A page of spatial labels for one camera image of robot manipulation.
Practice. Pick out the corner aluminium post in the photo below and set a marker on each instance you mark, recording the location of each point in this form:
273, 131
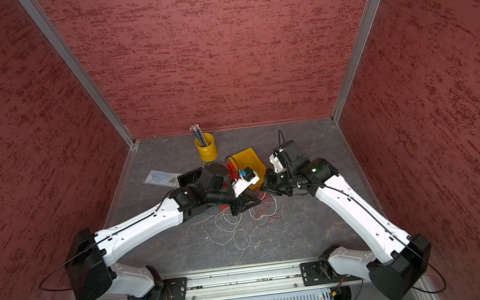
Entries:
40, 18
365, 26

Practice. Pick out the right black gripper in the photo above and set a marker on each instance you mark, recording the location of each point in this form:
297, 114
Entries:
271, 186

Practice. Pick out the red plastic bin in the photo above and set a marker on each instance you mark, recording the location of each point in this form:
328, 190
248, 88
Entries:
233, 171

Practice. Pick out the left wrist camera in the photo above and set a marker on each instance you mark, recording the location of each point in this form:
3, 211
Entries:
247, 177

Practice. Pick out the yellow metal cup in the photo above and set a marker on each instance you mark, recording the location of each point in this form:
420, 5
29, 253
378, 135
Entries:
209, 152

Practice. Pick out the bundle of metal rods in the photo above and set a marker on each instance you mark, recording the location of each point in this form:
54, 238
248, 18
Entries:
195, 128

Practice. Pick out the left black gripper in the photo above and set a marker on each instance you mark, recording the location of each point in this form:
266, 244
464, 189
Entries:
240, 203

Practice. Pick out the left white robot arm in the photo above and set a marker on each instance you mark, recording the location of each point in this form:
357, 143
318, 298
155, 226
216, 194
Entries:
93, 267

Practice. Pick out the clear plastic bag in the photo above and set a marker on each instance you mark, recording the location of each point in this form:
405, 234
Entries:
161, 178

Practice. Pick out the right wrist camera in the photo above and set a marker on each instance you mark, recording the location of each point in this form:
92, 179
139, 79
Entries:
275, 160

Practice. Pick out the yellow plastic bin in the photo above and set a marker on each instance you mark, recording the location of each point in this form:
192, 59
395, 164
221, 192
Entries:
248, 158

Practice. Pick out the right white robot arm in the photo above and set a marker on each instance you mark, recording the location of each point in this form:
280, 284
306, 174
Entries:
394, 260

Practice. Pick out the right corner aluminium post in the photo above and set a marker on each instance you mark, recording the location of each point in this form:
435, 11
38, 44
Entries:
365, 26

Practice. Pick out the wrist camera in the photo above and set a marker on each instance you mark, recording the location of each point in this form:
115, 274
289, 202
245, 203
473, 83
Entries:
275, 160
247, 177

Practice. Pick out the black plastic bin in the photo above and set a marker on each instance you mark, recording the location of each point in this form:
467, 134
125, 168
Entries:
190, 177

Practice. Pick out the left corner aluminium post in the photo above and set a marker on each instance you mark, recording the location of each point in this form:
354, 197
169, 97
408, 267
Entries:
40, 18

